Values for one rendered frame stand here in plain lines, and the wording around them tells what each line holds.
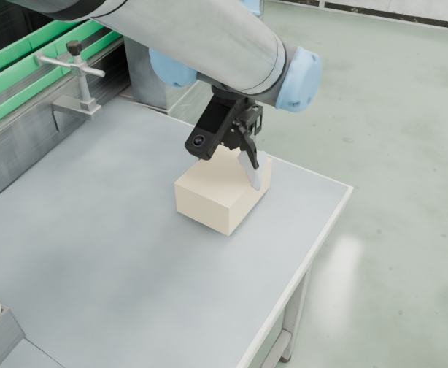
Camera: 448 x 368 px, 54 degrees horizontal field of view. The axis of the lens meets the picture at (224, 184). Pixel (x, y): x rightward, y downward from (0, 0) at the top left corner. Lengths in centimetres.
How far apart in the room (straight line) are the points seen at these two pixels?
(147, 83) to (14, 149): 37
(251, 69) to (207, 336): 44
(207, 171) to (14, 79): 44
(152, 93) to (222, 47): 79
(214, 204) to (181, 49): 45
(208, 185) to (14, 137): 43
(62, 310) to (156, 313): 16
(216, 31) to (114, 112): 84
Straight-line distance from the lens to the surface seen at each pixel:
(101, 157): 105
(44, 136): 108
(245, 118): 77
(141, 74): 116
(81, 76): 97
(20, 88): 103
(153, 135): 109
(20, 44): 111
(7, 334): 76
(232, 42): 40
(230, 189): 80
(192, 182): 81
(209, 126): 72
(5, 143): 100
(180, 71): 58
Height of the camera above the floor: 139
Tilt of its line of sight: 43 degrees down
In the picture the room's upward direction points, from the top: straight up
